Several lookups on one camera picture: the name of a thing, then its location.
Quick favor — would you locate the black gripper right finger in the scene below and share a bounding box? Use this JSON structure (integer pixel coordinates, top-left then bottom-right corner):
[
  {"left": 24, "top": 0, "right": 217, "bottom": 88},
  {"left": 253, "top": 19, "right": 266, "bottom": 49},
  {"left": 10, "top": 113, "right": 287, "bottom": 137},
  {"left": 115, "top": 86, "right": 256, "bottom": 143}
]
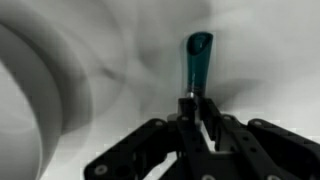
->
[{"left": 199, "top": 97, "right": 320, "bottom": 180}]

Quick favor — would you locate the teal capped marker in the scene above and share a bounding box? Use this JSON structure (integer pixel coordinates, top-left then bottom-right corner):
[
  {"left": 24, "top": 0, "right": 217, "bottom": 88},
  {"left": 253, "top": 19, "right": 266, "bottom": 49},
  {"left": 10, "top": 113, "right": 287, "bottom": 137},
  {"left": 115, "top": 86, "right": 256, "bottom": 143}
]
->
[{"left": 181, "top": 30, "right": 215, "bottom": 100}]

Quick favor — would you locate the white ceramic bowl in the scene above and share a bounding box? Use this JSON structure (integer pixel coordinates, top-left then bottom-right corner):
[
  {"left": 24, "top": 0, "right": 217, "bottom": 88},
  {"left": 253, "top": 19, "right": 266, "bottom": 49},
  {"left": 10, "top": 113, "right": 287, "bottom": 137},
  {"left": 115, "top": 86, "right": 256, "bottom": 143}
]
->
[{"left": 0, "top": 6, "right": 95, "bottom": 180}]

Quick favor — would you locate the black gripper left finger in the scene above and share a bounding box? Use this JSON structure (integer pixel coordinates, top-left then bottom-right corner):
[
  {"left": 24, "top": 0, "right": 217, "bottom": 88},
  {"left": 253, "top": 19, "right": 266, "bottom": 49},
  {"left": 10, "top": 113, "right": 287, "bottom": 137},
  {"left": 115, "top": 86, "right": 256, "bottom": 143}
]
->
[{"left": 83, "top": 97, "right": 218, "bottom": 180}]

